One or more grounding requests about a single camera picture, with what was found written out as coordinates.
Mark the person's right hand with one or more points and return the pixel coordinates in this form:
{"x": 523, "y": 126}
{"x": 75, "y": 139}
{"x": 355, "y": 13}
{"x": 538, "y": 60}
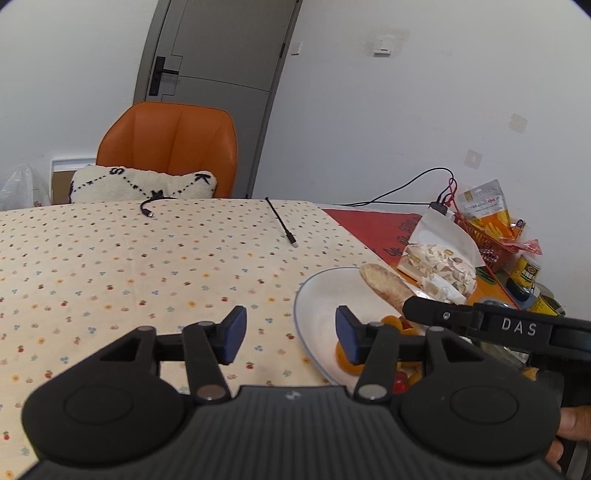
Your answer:
{"x": 575, "y": 425}

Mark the red orange table mat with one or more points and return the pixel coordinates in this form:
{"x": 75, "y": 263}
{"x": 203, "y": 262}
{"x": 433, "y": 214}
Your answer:
{"x": 387, "y": 235}

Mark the white plate with blue rim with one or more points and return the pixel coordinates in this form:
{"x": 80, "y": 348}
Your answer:
{"x": 314, "y": 315}

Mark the black charging cable straight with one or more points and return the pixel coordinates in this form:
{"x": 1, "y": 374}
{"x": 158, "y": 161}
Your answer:
{"x": 289, "y": 235}

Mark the nougat candy bag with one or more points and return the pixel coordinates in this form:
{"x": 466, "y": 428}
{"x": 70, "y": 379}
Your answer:
{"x": 439, "y": 246}

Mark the red cherry tomato front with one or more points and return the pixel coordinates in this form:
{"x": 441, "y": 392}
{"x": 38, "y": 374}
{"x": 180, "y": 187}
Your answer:
{"x": 401, "y": 383}

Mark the grey door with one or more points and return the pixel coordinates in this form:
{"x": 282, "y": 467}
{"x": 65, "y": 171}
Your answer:
{"x": 229, "y": 54}

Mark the white framed board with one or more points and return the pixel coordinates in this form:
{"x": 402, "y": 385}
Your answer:
{"x": 61, "y": 173}

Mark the white wall switch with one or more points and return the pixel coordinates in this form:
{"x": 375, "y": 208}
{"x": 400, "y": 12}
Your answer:
{"x": 384, "y": 46}

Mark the white cushion with black letters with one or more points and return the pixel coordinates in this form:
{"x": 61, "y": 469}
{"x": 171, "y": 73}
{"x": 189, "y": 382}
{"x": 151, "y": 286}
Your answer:
{"x": 94, "y": 184}

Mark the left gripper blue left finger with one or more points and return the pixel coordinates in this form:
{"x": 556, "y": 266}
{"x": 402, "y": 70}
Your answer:
{"x": 207, "y": 346}

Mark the black power adapter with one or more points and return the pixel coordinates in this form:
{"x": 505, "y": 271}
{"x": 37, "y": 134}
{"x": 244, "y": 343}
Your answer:
{"x": 439, "y": 207}

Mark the yellow tin can lower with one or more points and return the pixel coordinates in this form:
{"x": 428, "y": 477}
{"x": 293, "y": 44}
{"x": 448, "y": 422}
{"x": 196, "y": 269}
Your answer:
{"x": 547, "y": 305}

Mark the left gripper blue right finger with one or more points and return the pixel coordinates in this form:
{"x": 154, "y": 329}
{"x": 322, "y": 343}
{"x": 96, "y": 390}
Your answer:
{"x": 375, "y": 346}

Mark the black door handle lock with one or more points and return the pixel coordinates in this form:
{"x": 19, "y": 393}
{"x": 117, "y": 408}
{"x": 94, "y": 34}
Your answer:
{"x": 158, "y": 71}

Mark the yellow tin can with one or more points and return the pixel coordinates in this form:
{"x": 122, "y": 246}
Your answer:
{"x": 522, "y": 278}
{"x": 547, "y": 305}

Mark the clear plastic bag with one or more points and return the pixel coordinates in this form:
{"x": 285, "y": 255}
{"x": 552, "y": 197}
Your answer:
{"x": 24, "y": 189}

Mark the orange chair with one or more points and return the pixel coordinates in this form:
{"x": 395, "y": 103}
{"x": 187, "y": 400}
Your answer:
{"x": 175, "y": 139}

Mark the large orange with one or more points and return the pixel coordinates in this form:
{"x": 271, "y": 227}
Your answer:
{"x": 393, "y": 321}
{"x": 344, "y": 364}

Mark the floral patterned tablecloth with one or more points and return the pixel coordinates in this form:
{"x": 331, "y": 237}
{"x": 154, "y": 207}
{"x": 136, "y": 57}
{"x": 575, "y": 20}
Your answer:
{"x": 76, "y": 277}

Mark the yellow tin can upper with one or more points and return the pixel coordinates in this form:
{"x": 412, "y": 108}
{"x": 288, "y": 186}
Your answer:
{"x": 522, "y": 278}

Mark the orange wire basket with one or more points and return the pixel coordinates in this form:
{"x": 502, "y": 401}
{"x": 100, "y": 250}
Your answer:
{"x": 495, "y": 254}

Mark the yellow snack pouch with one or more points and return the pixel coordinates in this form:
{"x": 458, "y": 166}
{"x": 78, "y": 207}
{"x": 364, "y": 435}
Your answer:
{"x": 485, "y": 207}

